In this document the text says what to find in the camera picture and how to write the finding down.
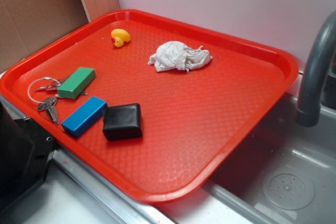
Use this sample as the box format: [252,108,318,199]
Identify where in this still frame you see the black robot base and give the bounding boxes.
[1,105,56,213]

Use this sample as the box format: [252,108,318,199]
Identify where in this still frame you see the crumpled white paper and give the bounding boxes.
[148,41,213,73]

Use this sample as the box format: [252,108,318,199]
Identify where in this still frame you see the red plastic tray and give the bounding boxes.
[1,10,299,203]

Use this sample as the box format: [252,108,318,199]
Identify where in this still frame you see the black leather wallet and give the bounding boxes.
[103,103,142,141]

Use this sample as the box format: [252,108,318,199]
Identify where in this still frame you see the blue rectangular block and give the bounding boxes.
[61,97,108,138]

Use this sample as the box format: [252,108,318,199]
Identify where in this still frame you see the yellow rubber duck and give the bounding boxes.
[111,28,131,48]

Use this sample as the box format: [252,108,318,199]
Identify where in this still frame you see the green rectangular block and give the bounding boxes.
[57,67,96,99]

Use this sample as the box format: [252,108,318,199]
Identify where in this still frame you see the grey sink faucet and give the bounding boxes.
[295,12,335,127]

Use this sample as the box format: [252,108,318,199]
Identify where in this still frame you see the grey plastic sink basin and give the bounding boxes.
[159,95,335,223]

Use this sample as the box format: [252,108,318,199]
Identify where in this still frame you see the brown cardboard panel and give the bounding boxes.
[1,0,88,72]

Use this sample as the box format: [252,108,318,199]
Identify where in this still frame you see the silver keys on wire ring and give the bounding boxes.
[27,74,88,125]

